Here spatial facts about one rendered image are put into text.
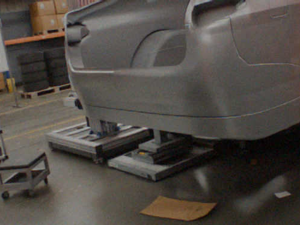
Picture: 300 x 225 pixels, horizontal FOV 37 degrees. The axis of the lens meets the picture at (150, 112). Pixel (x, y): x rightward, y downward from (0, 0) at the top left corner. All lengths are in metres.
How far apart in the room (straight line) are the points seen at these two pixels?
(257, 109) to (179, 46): 1.72
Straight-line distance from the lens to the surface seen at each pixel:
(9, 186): 4.52
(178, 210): 3.54
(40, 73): 11.63
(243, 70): 2.41
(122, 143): 5.11
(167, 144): 4.54
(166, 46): 3.97
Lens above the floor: 1.48
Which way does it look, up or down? 12 degrees down
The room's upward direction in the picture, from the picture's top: 9 degrees counter-clockwise
